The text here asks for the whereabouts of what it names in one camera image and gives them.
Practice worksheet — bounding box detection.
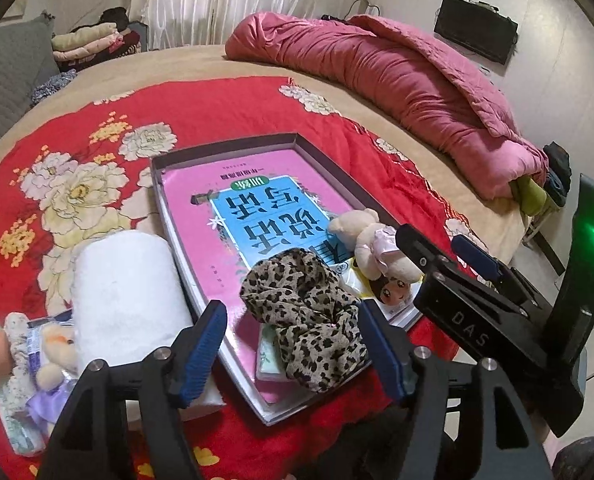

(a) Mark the plush bear purple dress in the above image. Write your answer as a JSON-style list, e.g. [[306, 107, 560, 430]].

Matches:
[[27, 322, 80, 423]]

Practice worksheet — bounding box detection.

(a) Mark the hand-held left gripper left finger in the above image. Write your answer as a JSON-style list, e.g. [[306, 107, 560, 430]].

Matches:
[[36, 300, 228, 480]]

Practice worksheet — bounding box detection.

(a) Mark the pink book blue label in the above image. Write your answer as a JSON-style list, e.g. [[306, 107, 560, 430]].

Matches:
[[159, 149, 378, 406]]

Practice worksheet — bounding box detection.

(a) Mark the white curtain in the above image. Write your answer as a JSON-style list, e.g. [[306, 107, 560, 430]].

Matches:
[[129, 0, 322, 51]]

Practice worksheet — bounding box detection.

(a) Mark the blue patterned cloth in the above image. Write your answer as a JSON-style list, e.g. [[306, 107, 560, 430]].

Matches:
[[29, 69, 80, 106]]

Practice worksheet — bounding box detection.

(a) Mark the pink quilt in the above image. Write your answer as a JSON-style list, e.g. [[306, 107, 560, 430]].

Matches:
[[224, 10, 550, 201]]

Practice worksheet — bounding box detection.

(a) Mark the dark jacket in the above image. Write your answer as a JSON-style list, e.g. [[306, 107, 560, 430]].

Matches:
[[542, 141, 572, 208]]

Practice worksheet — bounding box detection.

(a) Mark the beige bed sheet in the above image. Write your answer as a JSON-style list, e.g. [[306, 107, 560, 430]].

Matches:
[[0, 42, 542, 281]]

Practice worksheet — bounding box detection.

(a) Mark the yellow cartoon packet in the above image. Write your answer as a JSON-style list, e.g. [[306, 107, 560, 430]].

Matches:
[[347, 260, 422, 323]]

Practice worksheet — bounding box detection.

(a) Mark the red floral blanket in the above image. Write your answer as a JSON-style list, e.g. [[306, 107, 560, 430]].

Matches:
[[0, 76, 488, 480]]

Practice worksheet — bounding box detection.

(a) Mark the black garment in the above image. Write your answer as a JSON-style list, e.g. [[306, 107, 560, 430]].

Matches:
[[99, 7, 130, 31]]

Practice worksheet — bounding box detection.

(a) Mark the leopard print scarf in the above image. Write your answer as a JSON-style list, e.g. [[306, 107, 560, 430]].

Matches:
[[240, 249, 370, 393]]

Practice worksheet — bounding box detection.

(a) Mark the stack of folded clothes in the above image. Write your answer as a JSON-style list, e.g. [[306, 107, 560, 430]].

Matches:
[[51, 21, 142, 72]]

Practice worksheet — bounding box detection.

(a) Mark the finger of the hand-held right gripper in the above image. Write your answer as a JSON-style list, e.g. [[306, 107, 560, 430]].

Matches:
[[396, 224, 552, 376], [451, 234, 548, 311]]

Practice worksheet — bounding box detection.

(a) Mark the green cloth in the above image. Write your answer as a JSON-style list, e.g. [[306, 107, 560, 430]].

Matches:
[[509, 172, 550, 218]]

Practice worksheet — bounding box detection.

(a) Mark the plush bear pink dress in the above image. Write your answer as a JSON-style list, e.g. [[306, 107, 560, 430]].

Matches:
[[327, 208, 420, 281]]

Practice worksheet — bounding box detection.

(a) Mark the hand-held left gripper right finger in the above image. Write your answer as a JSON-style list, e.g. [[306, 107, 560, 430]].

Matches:
[[358, 299, 550, 480]]

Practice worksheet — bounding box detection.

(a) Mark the black wall television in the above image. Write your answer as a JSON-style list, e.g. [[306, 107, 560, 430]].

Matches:
[[433, 0, 519, 66]]

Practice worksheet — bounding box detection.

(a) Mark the grey quilted headboard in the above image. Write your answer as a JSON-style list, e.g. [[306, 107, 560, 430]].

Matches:
[[0, 15, 60, 161]]

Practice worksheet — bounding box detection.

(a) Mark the white toilet paper roll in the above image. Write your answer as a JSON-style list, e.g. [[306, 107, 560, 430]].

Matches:
[[72, 230, 228, 408]]

